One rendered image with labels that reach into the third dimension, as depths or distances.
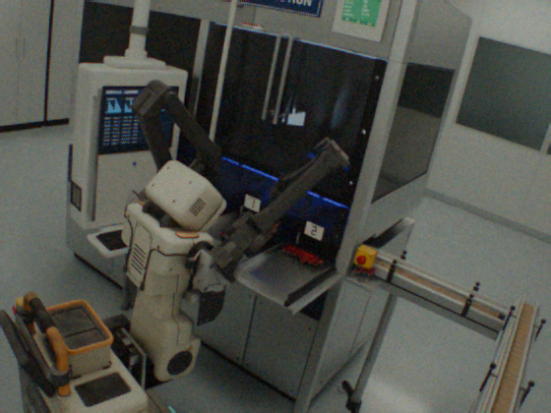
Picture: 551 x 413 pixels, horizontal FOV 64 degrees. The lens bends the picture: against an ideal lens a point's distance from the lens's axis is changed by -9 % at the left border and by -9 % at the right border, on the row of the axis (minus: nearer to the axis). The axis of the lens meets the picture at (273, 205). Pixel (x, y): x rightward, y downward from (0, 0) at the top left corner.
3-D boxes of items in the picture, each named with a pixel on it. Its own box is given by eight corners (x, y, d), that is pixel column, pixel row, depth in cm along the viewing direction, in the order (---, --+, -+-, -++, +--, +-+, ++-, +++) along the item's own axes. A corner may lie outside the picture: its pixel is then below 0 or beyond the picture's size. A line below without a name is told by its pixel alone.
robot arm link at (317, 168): (336, 131, 141) (359, 156, 142) (327, 137, 155) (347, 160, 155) (223, 233, 138) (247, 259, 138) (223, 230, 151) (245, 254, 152)
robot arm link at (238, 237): (225, 241, 136) (238, 255, 136) (251, 217, 139) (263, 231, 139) (219, 244, 144) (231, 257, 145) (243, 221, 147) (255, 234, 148)
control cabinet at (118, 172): (152, 201, 260) (169, 57, 231) (171, 215, 248) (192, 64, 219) (66, 215, 224) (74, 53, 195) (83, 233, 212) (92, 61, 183)
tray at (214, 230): (236, 215, 243) (237, 209, 242) (278, 235, 231) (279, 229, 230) (190, 233, 216) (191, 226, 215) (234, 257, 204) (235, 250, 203)
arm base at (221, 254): (197, 247, 137) (221, 267, 129) (216, 228, 139) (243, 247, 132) (208, 265, 143) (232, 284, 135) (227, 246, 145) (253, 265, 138)
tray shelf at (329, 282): (228, 215, 246) (228, 212, 246) (348, 272, 214) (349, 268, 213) (159, 241, 208) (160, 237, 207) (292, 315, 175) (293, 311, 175)
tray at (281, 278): (280, 249, 219) (281, 242, 217) (329, 272, 206) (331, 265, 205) (233, 272, 192) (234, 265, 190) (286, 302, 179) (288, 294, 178)
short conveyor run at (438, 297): (351, 276, 215) (360, 246, 209) (365, 265, 227) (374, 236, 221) (494, 342, 183) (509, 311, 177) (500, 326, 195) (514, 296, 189)
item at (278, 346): (161, 223, 415) (173, 126, 382) (376, 335, 319) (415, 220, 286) (65, 257, 335) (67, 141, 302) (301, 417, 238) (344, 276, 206)
